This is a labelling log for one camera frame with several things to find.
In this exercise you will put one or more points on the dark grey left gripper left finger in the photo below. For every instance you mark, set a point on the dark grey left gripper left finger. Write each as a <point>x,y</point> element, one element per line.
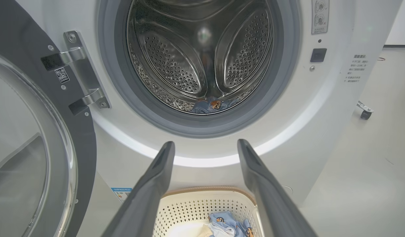
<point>146,197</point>

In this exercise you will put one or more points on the metal caster wheel leg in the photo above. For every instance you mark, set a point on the metal caster wheel leg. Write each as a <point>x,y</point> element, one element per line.
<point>365,112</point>

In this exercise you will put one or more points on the blue energy label sticker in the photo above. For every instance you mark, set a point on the blue energy label sticker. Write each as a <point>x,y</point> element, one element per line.
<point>121,193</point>

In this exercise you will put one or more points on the white basket with brown rim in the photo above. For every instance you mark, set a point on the white basket with brown rim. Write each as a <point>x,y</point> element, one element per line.
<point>189,207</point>

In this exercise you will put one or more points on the dark round glass washer door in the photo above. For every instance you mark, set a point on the dark round glass washer door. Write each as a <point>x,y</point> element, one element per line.
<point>21,42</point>

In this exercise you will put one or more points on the grey warning sticker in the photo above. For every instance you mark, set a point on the grey warning sticker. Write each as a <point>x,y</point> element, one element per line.
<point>320,16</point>

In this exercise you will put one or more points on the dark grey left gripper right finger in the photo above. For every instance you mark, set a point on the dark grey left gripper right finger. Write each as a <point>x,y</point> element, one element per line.
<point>271,200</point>

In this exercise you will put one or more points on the white front-load washing machine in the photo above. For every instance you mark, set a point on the white front-load washing machine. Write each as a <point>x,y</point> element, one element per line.
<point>304,115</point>

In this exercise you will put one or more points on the blue cartoon print garment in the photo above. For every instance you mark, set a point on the blue cartoon print garment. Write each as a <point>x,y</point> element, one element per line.
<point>210,106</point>
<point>227,220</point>

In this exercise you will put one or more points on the plain white garment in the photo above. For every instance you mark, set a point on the plain white garment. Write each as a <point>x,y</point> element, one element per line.
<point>189,230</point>

